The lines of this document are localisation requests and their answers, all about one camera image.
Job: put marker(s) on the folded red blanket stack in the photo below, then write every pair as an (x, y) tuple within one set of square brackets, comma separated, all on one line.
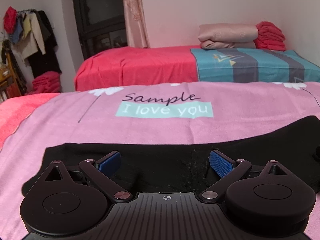
[(269, 37)]

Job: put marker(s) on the hanging clothes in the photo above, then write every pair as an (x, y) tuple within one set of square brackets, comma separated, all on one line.
[(31, 34)]

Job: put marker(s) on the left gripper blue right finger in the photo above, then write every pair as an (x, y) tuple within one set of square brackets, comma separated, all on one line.
[(221, 163)]

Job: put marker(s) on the pink printed bed sheet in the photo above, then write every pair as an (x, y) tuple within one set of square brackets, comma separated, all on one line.
[(169, 113)]

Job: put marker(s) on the wooden shelf unit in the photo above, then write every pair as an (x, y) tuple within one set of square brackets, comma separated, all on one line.
[(9, 84)]

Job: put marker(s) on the folded beige quilt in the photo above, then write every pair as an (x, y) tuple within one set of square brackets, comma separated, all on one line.
[(227, 35)]

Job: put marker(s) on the black pants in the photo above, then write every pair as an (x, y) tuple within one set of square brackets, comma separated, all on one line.
[(186, 168)]

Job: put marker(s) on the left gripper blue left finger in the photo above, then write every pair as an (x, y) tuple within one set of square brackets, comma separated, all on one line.
[(109, 164)]

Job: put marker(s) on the coral red blanket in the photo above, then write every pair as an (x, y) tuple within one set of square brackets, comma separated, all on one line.
[(15, 110)]

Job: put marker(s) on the pink curtain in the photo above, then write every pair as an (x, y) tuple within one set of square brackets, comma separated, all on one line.
[(135, 25)]

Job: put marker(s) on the red folded cloth pile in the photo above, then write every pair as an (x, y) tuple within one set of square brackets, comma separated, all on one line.
[(49, 82)]

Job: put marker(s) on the dark window frame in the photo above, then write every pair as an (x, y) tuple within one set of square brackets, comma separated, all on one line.
[(100, 25)]

